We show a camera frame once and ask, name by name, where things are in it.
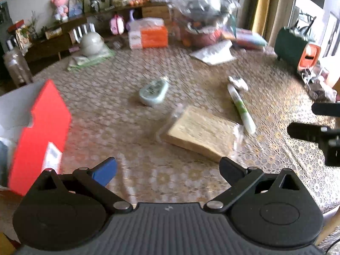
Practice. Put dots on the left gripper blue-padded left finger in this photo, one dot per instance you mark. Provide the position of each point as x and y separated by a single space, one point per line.
92 183

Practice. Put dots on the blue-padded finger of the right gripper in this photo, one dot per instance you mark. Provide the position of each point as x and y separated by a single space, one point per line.
326 109

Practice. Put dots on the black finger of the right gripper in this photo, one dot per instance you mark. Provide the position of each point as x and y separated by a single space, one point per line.
312 133

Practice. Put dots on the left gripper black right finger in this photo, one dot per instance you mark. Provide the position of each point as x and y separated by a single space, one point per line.
241 181

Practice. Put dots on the green white tube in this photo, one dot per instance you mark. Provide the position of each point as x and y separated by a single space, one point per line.
246 118

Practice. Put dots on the bagged bread slice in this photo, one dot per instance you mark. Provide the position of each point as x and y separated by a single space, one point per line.
202 132

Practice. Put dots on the correction tape dispenser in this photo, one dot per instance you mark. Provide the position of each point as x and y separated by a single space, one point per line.
154 93

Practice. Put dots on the green orange mini appliance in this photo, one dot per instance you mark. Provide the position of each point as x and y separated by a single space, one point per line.
296 49

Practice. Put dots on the red cardboard shoe box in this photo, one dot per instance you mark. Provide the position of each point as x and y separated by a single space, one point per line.
34 125

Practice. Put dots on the lace tablecloth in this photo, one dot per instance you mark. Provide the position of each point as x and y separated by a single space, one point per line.
108 119

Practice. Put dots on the stack of coloured folders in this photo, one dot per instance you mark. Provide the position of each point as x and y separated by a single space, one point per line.
245 39

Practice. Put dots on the yellow curtain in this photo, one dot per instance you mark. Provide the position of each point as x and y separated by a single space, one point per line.
260 16

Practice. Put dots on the folded green cloth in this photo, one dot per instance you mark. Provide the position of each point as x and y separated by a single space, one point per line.
78 61

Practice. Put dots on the clear glass jar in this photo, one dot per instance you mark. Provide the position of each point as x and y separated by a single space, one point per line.
17 67

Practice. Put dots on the grey-green round ceramic pot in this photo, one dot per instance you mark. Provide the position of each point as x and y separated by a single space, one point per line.
91 44

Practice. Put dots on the red basket of fruit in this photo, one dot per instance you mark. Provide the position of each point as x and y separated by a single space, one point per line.
200 38

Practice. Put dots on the wooden tv cabinet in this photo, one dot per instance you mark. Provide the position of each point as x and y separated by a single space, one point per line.
61 37

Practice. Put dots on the white router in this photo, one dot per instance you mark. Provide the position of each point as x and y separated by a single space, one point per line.
78 32

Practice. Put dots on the clear plastic bag pile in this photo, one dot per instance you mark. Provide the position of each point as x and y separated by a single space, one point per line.
203 13

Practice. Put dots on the orange tissue box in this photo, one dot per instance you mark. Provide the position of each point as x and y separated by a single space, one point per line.
148 33

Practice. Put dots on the pink toy suitcase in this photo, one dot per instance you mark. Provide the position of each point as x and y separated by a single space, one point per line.
117 25

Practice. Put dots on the purple vase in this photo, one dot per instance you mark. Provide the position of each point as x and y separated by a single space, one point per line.
131 19

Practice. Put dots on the pink plush doll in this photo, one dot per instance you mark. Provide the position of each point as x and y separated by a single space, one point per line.
61 10

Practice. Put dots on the picture frame with plant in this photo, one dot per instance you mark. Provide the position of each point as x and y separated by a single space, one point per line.
97 0

